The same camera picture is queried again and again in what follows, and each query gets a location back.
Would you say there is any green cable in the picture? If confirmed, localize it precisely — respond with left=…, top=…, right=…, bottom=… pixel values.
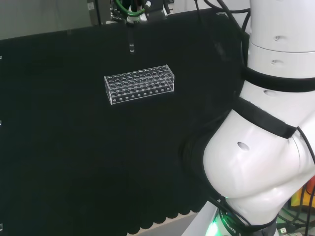
left=115, top=0, right=147, bottom=17

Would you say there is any black cable bundle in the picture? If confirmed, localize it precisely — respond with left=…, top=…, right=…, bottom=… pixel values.
left=194, top=0, right=252, bottom=40

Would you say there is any black bench cloth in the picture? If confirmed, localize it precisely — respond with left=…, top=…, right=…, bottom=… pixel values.
left=0, top=7, right=251, bottom=236

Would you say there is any grey metal box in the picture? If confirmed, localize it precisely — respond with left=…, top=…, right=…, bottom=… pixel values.
left=86, top=0, right=103, bottom=26

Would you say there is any clear plastic test tube rack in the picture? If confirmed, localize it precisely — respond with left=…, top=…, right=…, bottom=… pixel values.
left=103, top=64, right=176, bottom=106

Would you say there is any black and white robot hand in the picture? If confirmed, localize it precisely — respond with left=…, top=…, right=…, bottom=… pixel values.
left=110, top=0, right=171, bottom=27

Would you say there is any clear glass test tube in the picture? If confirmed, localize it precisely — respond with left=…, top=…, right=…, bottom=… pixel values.
left=127, top=23, right=136, bottom=54

